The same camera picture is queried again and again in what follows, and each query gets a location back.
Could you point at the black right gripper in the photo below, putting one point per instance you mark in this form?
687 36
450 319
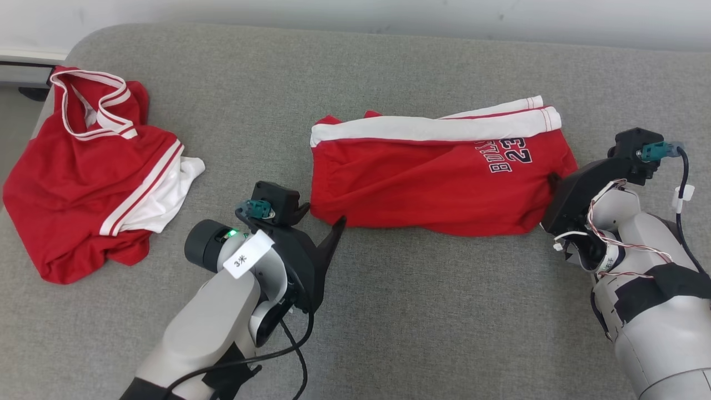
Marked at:
572 194

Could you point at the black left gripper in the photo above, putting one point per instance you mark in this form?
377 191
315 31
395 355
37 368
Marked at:
305 266

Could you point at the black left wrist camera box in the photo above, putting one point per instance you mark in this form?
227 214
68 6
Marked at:
278 197

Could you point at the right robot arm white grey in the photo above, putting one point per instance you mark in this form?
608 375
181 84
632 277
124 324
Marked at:
661 333

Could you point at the teal left camera connector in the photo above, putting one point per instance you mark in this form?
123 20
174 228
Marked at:
256 209

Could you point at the red jersey with white sleeves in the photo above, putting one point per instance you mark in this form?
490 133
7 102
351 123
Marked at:
66 189

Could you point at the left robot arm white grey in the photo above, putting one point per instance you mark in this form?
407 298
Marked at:
205 328

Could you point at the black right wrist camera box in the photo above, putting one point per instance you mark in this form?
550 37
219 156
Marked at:
633 147

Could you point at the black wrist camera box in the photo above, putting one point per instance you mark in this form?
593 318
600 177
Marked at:
633 147
278 197

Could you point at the teal camera connector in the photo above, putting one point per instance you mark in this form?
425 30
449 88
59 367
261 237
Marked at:
655 151
256 209

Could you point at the red shorts with white stripes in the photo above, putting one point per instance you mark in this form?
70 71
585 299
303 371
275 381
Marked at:
416 183

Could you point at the teal right camera connector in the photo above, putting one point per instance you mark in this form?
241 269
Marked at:
655 151

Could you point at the black wall baseboard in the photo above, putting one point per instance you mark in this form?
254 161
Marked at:
22 72

